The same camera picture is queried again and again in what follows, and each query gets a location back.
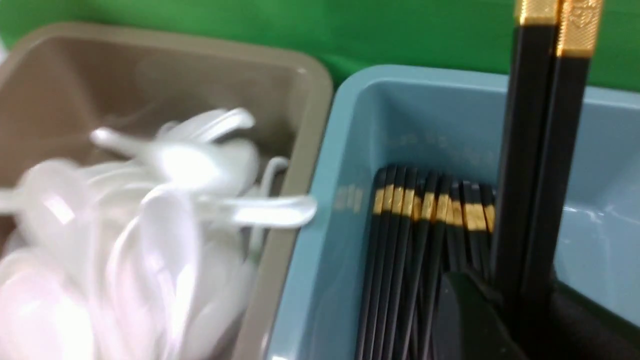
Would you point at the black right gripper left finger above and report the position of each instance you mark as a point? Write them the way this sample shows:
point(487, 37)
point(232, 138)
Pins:
point(466, 326)

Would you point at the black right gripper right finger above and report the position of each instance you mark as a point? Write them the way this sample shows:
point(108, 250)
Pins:
point(580, 329)

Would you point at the black chopstick gold band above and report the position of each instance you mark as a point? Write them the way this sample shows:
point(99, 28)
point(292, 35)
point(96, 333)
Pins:
point(571, 56)
point(534, 36)

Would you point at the pile of black chopsticks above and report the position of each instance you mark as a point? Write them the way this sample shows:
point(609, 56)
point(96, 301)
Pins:
point(422, 226)

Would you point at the blue plastic bin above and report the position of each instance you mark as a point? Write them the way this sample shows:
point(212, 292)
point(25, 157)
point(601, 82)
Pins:
point(451, 121)

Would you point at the green cloth backdrop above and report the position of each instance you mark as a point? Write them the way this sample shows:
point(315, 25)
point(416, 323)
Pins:
point(346, 35)

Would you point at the pile of white spoons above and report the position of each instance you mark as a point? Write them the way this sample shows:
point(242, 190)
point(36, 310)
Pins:
point(152, 258)

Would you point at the brown plastic bin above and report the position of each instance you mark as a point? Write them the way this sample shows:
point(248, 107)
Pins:
point(65, 80)

